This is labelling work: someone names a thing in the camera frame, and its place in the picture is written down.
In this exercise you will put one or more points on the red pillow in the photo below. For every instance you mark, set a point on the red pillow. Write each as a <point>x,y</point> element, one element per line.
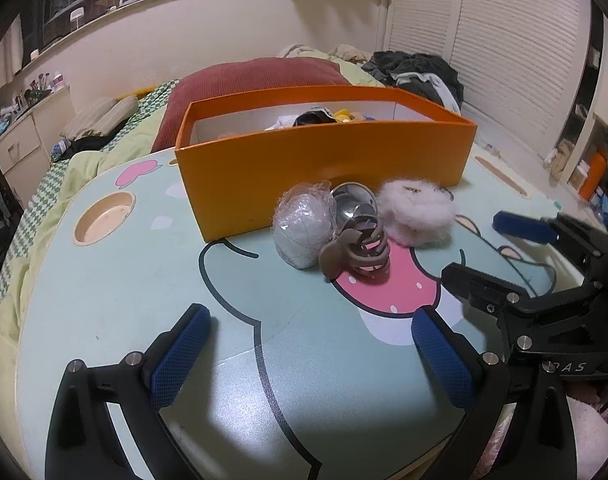
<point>244,77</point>

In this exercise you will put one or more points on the green checkered bed sheet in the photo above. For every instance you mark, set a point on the green checkered bed sheet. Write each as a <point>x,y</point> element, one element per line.
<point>49,185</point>

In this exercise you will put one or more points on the light green quilt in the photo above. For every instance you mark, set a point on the light green quilt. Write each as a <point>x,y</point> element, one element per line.
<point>99,160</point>

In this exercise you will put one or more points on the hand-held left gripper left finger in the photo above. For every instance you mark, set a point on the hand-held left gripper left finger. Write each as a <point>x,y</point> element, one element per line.
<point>179,355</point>

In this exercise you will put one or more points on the beige pillow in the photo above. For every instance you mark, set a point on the beige pillow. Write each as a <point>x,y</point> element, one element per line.
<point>101,115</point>

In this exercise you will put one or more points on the silver compact mirror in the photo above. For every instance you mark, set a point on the silver compact mirror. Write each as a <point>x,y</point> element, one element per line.
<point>351,200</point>

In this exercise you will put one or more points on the beige crumpled clothes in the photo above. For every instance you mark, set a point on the beige crumpled clothes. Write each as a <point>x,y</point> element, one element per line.
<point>344,52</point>

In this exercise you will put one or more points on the white wall shelf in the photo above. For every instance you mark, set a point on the white wall shelf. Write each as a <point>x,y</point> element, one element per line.
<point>581,110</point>

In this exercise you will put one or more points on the white cloth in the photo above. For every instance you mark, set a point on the white cloth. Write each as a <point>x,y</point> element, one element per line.
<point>281,122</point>

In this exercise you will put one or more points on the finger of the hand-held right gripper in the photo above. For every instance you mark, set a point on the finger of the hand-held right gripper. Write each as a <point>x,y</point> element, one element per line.
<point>523,227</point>
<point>476,285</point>

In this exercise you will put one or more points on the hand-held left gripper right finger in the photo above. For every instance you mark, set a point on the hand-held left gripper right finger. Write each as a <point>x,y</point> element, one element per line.
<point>443,360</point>

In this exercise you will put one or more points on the white mesh bundle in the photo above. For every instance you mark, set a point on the white mesh bundle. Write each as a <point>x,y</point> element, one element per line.
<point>301,230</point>

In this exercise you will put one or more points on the pale fleece clothing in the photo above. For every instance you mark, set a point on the pale fleece clothing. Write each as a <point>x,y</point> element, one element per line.
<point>588,430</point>

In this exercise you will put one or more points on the pale pink fluffy scrunchie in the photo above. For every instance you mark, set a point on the pale pink fluffy scrunchie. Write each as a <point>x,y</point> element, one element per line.
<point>413,215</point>

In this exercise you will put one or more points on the brown hair claw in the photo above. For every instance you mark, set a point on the brown hair claw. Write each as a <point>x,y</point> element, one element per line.
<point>344,255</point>

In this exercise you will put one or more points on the makeup brush holder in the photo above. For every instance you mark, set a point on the makeup brush holder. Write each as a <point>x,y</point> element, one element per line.
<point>36,91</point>

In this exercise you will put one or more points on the white louvered closet doors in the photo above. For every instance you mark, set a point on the white louvered closet doors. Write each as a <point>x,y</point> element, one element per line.
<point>508,35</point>

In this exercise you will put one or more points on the orange cardboard box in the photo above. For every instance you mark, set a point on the orange cardboard box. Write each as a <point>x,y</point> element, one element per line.
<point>284,180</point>

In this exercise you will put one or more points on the orange bottle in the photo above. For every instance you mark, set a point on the orange bottle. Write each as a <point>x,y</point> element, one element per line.
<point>594,175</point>

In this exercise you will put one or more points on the cream curtain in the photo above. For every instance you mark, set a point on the cream curtain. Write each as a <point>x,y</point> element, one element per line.
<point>6,55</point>

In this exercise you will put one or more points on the yellow plush toy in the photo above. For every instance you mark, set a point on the yellow plush toy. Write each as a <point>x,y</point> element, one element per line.
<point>341,115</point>

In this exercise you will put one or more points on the white drawer cabinet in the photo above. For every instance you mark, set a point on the white drawer cabinet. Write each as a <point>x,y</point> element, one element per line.
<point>19,145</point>

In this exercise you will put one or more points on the dark clothing pile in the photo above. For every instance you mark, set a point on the dark clothing pile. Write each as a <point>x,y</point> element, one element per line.
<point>413,65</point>

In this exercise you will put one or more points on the black glossy cloth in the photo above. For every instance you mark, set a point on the black glossy cloth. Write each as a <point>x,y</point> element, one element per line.
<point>311,119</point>

